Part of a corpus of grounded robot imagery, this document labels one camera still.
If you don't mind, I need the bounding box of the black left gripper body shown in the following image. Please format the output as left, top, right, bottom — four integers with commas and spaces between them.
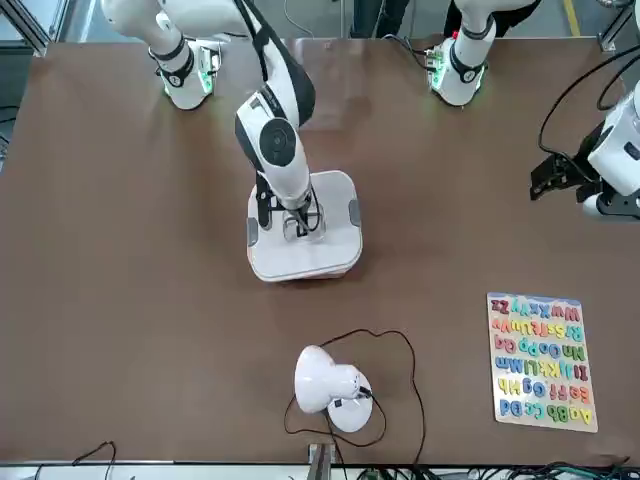
569, 123, 614, 204

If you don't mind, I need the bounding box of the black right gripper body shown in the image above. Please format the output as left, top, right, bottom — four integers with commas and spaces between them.
281, 192, 315, 214

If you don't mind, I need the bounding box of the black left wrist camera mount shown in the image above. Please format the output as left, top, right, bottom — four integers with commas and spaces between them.
597, 192, 640, 220

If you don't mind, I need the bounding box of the colourful alphabet puzzle board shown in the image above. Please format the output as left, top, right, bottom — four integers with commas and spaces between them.
485, 291, 600, 435

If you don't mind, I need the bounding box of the white desk lamp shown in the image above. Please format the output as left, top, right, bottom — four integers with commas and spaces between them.
293, 344, 376, 435

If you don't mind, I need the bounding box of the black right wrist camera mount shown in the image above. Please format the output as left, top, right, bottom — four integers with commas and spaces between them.
254, 185, 279, 232

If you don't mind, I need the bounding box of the black lamp cable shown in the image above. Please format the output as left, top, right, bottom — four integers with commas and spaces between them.
283, 328, 427, 469

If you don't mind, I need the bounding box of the aluminium frame post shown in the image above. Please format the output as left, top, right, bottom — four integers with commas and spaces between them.
307, 442, 334, 480
597, 0, 640, 52
0, 0, 66, 56

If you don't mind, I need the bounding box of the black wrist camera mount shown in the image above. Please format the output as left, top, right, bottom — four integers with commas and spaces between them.
254, 185, 279, 232
597, 192, 640, 220

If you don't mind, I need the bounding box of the black arm base cable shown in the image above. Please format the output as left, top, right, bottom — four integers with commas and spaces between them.
382, 33, 437, 71

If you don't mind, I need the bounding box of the white bin lid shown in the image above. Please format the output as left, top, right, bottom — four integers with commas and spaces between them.
246, 169, 364, 282

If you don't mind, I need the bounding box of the thin black cable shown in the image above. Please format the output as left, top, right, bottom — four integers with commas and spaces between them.
72, 440, 117, 469

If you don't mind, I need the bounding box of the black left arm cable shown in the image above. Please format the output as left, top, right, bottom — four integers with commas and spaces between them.
538, 47, 640, 156

